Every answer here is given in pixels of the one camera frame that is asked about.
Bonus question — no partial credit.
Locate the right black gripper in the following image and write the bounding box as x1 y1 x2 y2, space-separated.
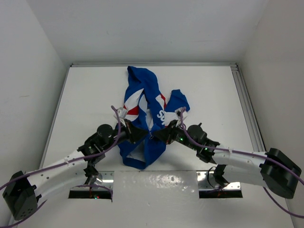
153 119 198 151

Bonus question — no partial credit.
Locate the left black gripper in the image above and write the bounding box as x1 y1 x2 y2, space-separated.
102 118 148 151

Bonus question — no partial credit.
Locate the blue white red jacket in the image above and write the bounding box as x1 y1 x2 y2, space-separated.
119 66 190 170

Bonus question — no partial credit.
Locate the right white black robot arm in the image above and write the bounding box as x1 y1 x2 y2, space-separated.
153 121 302 199

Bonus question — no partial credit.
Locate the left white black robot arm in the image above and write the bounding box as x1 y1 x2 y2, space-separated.
2 120 148 221

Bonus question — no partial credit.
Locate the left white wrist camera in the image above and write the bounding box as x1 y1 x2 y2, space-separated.
114 107 127 121

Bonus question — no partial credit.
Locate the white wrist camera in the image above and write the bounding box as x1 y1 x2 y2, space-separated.
175 107 188 122
114 107 127 121

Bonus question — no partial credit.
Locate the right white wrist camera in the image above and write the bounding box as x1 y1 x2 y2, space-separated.
175 107 188 122

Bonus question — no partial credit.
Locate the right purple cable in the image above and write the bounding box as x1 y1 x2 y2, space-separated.
179 106 304 219

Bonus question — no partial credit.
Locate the purple cable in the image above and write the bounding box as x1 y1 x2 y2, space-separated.
0 105 123 228
179 106 304 219

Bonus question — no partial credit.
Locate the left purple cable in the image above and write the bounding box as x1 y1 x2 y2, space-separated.
0 105 123 228

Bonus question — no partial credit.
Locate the metal base plate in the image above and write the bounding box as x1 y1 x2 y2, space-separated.
68 168 243 200

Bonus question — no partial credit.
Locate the aluminium frame rail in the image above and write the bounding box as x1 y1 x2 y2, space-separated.
65 63 265 151

